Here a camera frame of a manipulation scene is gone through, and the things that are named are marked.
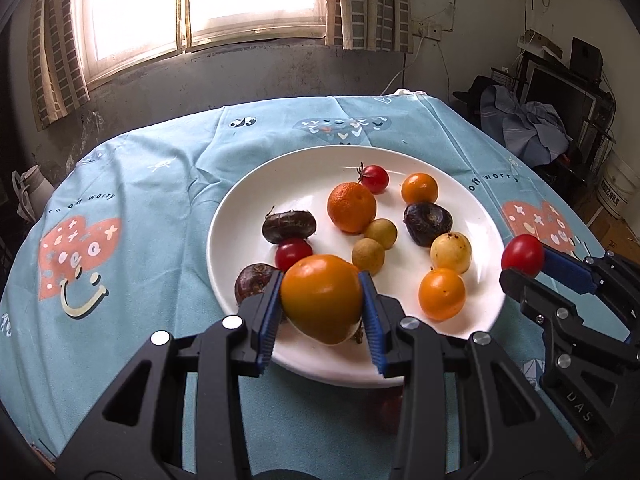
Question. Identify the checkered curtain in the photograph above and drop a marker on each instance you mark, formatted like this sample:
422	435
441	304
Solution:
57	81
369	25

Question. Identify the dark water chestnut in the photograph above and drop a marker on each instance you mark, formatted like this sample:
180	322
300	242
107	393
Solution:
426	221
281	226
252	280

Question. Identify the left checkered curtain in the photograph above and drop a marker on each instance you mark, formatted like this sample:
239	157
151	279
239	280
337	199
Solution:
57	81

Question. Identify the red cherry tomato with stem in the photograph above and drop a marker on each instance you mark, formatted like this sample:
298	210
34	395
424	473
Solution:
373	177

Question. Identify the right checkered curtain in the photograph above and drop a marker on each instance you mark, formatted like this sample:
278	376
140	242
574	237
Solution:
369	25

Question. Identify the small round orange kumquat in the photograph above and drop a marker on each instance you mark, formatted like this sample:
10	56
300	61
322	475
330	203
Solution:
418	188

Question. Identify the yellow loquat fruit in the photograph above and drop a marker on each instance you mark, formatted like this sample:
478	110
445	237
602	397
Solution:
451	251

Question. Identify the pile of blue-grey clothes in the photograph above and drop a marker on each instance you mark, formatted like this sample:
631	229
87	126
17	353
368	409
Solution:
533	131

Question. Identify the black monitor screen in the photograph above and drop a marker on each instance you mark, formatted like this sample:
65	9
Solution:
586	110

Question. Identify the window with bright light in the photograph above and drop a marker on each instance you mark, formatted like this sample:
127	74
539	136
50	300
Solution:
114	35

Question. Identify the wall power socket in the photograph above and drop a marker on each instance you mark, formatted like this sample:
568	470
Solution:
427	30

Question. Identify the dark red plum tomato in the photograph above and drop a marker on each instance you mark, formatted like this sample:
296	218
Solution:
386	408

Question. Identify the small tan longan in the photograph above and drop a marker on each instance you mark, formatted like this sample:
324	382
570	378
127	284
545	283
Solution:
368	256

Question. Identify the white plastic bucket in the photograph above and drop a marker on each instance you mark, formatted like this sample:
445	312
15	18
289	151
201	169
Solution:
617	186

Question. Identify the white oval plate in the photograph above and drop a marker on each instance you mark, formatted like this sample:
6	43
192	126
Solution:
303	180

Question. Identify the light blue patterned tablecloth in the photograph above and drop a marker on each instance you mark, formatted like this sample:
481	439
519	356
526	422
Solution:
120	251

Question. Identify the white ceramic jug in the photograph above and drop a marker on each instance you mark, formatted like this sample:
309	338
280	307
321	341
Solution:
33	191

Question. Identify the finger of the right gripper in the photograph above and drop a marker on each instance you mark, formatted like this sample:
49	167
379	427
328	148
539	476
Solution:
545	299
612	278

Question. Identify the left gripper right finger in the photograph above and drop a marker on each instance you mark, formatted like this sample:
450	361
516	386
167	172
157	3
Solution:
467	411

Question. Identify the small orange tomato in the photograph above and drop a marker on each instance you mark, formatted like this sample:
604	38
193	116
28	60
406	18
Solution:
442	294

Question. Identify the yellow-green large tomato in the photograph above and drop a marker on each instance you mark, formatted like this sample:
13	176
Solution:
322	297

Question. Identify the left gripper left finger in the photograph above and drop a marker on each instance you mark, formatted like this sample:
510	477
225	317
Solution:
174	411

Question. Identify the smooth orange tomato with stem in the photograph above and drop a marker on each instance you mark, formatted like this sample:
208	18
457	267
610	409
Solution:
358	335

